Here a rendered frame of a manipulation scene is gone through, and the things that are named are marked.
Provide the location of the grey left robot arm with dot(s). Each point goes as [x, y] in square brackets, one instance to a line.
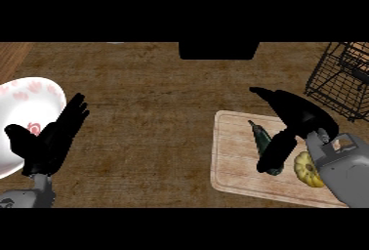
[36, 193]

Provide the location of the pale wooden cutting board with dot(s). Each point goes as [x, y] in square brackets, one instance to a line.
[240, 162]

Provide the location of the black box appliance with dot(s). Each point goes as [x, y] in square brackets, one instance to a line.
[219, 50]

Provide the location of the yellow pattypan squash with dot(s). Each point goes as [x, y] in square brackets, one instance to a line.
[308, 169]

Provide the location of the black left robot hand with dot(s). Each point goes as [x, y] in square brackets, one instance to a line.
[52, 140]

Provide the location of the white plate with pink flowers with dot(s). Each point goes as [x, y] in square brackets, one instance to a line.
[27, 114]

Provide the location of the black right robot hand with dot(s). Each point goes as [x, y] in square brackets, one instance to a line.
[297, 117]

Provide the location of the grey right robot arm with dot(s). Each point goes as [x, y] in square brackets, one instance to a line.
[343, 169]

